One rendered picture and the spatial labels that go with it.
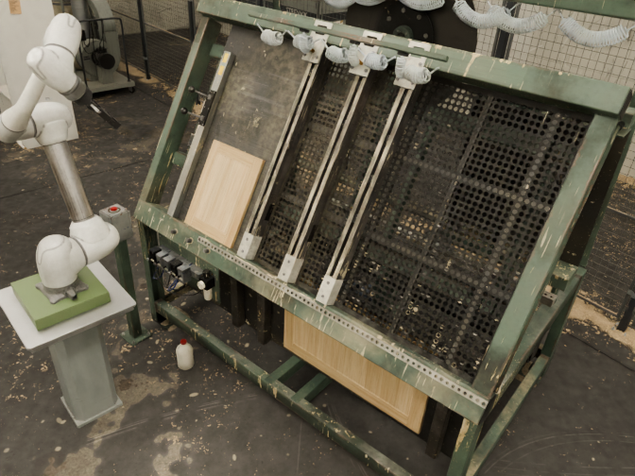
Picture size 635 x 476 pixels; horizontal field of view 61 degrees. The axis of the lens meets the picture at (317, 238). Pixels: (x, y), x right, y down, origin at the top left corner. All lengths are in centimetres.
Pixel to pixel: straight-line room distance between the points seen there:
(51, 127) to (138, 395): 156
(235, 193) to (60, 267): 90
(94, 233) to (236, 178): 74
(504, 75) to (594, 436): 214
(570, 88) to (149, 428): 257
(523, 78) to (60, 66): 166
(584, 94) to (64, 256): 222
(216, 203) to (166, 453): 132
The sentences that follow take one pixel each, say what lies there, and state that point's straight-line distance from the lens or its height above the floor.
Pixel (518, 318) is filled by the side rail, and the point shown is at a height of 118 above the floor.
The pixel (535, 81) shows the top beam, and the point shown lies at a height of 192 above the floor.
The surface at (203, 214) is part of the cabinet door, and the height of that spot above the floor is 97.
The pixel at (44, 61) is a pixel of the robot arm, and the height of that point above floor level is 194.
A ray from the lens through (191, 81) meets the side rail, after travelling 324.
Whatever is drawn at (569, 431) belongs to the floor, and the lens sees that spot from 349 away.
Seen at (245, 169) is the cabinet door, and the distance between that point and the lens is 282.
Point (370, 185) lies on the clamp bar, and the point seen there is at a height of 141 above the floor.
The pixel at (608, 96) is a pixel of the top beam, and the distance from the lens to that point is 215.
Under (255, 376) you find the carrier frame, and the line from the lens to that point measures 312.
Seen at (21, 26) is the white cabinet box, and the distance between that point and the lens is 629.
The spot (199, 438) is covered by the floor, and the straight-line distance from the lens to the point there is 309.
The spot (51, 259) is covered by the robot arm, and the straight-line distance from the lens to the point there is 267.
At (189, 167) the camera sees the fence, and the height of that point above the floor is 115.
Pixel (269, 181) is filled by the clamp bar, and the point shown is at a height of 126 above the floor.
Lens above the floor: 246
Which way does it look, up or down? 33 degrees down
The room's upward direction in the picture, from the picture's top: 4 degrees clockwise
